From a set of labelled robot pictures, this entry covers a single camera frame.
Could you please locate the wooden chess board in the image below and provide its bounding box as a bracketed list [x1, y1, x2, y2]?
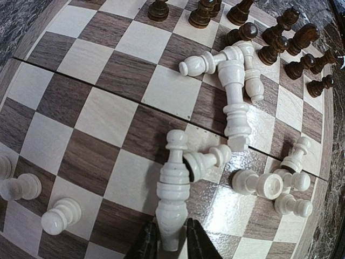
[1, 1, 333, 258]

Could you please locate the white chess king lying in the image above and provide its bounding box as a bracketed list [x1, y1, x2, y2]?
[218, 60, 252, 152]

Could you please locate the white chess pawn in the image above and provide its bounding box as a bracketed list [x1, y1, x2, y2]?
[40, 197, 82, 235]

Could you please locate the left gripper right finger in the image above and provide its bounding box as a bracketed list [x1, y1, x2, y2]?
[187, 218, 222, 259]

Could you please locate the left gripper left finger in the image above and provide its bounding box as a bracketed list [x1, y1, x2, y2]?
[126, 222, 157, 259]

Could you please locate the white chess queen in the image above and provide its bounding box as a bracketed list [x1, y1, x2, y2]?
[155, 129, 190, 251]

